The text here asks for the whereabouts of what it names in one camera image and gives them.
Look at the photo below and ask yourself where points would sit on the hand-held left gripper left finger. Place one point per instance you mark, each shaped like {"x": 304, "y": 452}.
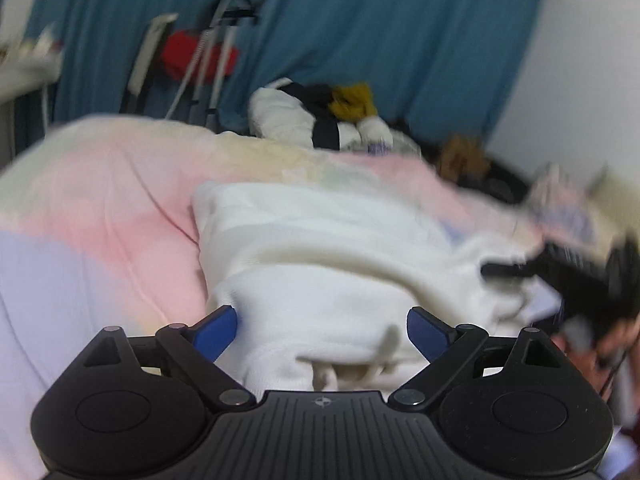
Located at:
{"x": 218, "y": 332}

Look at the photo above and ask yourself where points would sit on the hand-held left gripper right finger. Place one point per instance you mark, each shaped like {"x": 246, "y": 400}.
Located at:
{"x": 425, "y": 332}

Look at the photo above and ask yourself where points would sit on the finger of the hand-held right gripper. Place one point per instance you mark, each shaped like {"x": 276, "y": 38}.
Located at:
{"x": 510, "y": 270}

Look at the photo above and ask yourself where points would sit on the white knit sweater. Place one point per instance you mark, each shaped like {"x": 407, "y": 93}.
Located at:
{"x": 340, "y": 270}

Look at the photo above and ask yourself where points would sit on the person's right hand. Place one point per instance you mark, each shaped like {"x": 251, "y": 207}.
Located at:
{"x": 595, "y": 360}

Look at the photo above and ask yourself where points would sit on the brown plush toy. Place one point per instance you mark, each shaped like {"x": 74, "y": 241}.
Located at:
{"x": 460, "y": 155}

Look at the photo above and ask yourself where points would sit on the pastel blanket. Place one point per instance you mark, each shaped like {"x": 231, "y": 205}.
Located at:
{"x": 100, "y": 240}

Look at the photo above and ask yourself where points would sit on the black cloth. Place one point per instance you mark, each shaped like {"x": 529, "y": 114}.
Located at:
{"x": 325, "y": 130}

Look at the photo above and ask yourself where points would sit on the yellow cloth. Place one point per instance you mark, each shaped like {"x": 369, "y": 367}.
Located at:
{"x": 352, "y": 100}

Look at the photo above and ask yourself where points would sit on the blue curtain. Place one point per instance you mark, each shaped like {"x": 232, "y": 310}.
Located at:
{"x": 390, "y": 25}

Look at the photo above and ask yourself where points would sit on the red cloth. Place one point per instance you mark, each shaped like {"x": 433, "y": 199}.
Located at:
{"x": 180, "y": 55}

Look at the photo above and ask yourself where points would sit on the white board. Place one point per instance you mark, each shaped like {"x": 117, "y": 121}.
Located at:
{"x": 147, "y": 55}

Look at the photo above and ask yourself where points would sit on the white metal rack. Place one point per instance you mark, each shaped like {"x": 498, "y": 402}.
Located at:
{"x": 220, "y": 40}

